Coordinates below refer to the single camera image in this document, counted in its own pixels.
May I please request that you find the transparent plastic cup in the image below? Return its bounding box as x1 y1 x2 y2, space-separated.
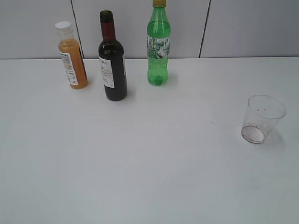
241 95 286 144

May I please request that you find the dark red wine bottle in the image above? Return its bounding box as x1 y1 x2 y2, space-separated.
98 10 127 101

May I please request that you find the green plastic soda bottle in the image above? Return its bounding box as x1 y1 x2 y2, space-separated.
147 0 171 86

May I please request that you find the orange juice bottle white cap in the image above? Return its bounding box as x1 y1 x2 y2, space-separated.
55 21 88 89

